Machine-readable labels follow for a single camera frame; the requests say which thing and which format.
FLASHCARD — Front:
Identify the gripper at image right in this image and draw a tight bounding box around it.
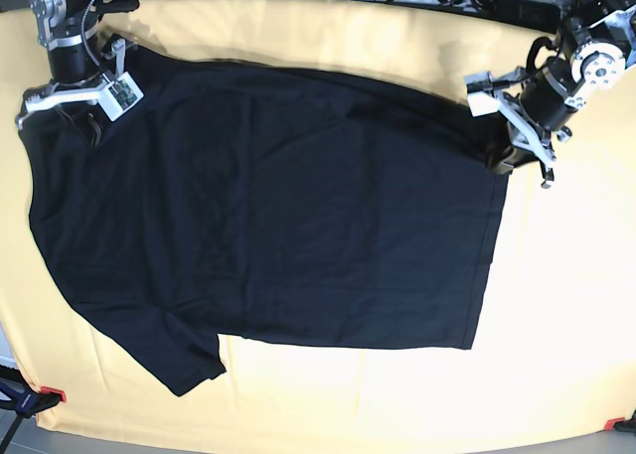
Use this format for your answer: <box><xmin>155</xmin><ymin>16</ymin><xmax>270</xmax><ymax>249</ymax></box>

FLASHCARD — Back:
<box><xmin>478</xmin><ymin>66</ymin><xmax>571</xmax><ymax>189</ymax></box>

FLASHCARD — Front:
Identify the black box on table edge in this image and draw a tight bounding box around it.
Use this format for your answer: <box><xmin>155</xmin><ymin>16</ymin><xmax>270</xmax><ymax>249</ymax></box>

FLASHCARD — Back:
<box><xmin>490</xmin><ymin>0</ymin><xmax>561</xmax><ymax>34</ymax></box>

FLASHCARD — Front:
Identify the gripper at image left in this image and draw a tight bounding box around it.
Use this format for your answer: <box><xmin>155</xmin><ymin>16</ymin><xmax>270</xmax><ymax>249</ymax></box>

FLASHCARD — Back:
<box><xmin>15</xmin><ymin>37</ymin><xmax>130</xmax><ymax>148</ymax></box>

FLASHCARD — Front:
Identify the black T-shirt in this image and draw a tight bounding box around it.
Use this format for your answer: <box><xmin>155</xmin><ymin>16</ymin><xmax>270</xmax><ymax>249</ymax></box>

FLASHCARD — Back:
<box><xmin>20</xmin><ymin>48</ymin><xmax>507</xmax><ymax>395</ymax></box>

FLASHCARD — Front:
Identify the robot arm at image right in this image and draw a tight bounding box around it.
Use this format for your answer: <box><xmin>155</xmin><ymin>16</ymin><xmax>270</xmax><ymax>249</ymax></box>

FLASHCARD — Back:
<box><xmin>464</xmin><ymin>0</ymin><xmax>635</xmax><ymax>189</ymax></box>

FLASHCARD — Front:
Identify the right red-tipped table clamp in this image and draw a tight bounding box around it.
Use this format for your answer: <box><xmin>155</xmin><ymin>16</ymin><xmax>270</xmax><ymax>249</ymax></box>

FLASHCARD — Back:
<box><xmin>603</xmin><ymin>411</ymin><xmax>636</xmax><ymax>435</ymax></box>

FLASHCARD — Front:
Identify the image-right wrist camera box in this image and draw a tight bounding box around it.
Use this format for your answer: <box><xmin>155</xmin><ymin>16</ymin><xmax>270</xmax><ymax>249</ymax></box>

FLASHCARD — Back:
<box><xmin>464</xmin><ymin>73</ymin><xmax>500</xmax><ymax>117</ymax></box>

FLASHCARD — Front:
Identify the yellow table cloth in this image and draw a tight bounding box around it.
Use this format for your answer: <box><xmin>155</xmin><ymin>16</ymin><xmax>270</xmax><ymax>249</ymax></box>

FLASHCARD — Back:
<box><xmin>1</xmin><ymin>0</ymin><xmax>635</xmax><ymax>453</ymax></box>

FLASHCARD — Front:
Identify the red-tipped table clamp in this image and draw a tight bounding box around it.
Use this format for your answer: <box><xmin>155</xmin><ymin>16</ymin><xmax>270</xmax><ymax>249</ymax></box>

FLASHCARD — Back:
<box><xmin>603</xmin><ymin>411</ymin><xmax>636</xmax><ymax>435</ymax></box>
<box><xmin>1</xmin><ymin>381</ymin><xmax>67</xmax><ymax>418</ymax></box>

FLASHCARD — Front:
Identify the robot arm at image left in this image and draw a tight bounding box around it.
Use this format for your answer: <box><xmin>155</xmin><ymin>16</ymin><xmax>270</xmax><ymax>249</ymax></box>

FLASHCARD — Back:
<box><xmin>16</xmin><ymin>0</ymin><xmax>144</xmax><ymax>146</ymax></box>

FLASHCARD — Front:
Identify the left red-tipped table clamp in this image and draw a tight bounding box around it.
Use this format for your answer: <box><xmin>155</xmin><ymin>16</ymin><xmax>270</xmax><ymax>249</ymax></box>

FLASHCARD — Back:
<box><xmin>1</xmin><ymin>381</ymin><xmax>67</xmax><ymax>418</ymax></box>

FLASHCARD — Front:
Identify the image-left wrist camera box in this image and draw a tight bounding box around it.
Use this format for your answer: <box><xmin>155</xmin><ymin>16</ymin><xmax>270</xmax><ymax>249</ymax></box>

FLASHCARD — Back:
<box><xmin>97</xmin><ymin>72</ymin><xmax>144</xmax><ymax>122</ymax></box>

